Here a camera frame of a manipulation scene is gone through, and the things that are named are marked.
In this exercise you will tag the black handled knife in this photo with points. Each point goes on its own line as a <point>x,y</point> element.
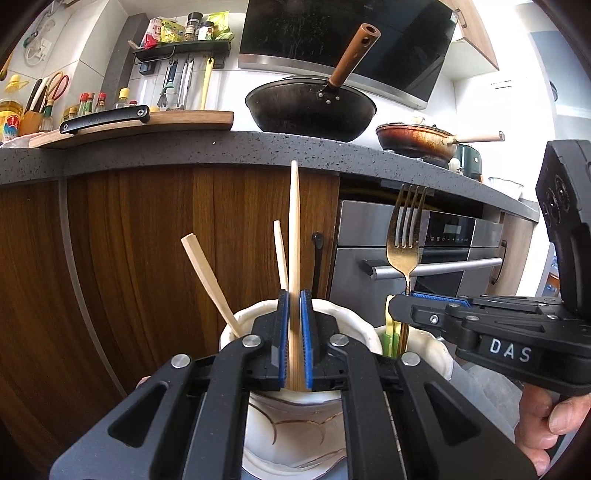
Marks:
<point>135,112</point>

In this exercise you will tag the brown frying pan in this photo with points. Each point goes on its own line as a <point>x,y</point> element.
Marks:
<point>418,141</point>

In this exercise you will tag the yellow oil bottle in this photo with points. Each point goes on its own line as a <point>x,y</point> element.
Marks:
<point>10,117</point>

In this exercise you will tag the red handled scissors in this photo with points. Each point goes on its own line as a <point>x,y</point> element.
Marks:
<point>55,88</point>

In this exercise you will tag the right hand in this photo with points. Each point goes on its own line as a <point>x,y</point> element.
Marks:
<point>541,423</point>

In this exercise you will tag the wooden knife block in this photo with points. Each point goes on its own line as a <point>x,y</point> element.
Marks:
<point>30,123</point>

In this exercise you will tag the green plastic utensil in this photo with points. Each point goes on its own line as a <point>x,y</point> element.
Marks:
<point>394,349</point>

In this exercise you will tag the black wall shelf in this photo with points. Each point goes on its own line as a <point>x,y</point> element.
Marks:
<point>218,50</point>

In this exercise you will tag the white porcelain utensil holder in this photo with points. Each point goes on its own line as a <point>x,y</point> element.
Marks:
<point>301,435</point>

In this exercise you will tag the black cabinet handle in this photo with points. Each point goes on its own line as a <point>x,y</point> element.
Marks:
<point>317,238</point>

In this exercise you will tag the black wok wooden handle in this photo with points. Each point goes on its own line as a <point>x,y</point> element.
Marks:
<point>317,106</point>

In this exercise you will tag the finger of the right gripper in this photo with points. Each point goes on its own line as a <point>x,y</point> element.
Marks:
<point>427,312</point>

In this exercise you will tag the gold fork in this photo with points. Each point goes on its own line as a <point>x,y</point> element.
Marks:
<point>402,246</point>

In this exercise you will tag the yellow plastic utensil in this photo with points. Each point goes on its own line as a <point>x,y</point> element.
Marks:
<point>390,326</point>

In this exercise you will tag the yellow hanging spatula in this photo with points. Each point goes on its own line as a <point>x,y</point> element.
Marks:
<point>205,83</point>

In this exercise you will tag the short wooden chopstick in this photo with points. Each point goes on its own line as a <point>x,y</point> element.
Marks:
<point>280,255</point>

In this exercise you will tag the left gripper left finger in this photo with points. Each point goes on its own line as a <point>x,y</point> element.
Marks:
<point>268,365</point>

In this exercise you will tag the left hand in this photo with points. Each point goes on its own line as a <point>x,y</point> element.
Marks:
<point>141,381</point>

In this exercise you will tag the leaning wooden chopstick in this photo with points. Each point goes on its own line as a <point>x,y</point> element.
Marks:
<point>208,280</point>

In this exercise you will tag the wooden cutting board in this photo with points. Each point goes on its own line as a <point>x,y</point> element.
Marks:
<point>159,122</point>

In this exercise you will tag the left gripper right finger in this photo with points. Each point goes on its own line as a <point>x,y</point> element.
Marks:
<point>322,370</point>

